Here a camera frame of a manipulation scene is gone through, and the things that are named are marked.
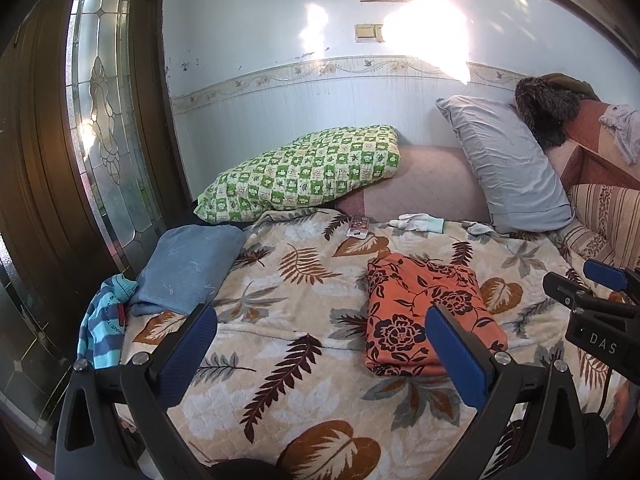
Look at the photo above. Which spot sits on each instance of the small grey sock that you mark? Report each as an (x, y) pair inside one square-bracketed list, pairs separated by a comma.
[(480, 230)]

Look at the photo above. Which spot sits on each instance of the red-brown sofa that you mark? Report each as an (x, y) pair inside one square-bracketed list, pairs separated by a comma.
[(595, 125)]

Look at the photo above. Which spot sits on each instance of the green checked pillow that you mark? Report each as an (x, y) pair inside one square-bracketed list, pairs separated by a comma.
[(300, 175)]

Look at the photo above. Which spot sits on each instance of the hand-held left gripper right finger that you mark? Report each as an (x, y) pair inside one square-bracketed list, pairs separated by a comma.
[(457, 355)]

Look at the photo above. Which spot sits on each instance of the beige light switch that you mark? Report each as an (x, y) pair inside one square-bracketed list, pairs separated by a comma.
[(367, 32)]

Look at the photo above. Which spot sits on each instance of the crumpled grey cloth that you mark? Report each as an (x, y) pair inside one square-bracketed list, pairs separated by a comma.
[(625, 125)]

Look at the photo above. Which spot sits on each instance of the leaf print blanket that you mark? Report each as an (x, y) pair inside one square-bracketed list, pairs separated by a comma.
[(300, 310)]

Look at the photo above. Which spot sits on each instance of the white glove with mint cuff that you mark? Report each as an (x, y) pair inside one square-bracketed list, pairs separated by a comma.
[(425, 223)]

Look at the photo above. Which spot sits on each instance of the teal striped cloth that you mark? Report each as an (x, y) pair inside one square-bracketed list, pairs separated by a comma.
[(107, 325)]

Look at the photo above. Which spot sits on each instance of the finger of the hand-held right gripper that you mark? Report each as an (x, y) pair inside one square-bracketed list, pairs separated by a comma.
[(570, 292), (607, 274)]

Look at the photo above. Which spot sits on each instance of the grey pillow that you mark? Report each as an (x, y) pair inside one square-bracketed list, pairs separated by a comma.
[(500, 165)]

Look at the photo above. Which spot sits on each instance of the person's right forearm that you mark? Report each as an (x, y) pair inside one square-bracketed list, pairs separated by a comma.
[(627, 410)]

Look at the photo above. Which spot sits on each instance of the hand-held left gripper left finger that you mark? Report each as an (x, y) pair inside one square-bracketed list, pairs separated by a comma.
[(192, 355)]

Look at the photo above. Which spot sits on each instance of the dark furry cushion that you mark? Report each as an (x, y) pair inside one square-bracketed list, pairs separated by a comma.
[(545, 110)]

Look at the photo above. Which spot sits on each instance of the blue pillow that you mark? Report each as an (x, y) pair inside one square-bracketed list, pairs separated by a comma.
[(190, 265)]

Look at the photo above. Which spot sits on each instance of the olive green cloth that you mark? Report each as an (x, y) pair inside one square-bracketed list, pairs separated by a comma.
[(570, 85)]

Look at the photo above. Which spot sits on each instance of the orange floral shirt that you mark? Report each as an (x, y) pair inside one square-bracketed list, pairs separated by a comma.
[(415, 300)]

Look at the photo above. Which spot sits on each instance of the striped floral sofa cushion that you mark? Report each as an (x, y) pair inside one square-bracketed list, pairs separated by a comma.
[(610, 210)]

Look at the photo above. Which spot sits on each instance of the pink bolster cushion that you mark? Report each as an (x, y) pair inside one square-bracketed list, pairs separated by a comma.
[(430, 185)]

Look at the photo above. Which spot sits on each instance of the wooden door with leaded glass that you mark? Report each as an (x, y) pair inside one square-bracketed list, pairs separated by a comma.
[(40, 160)]

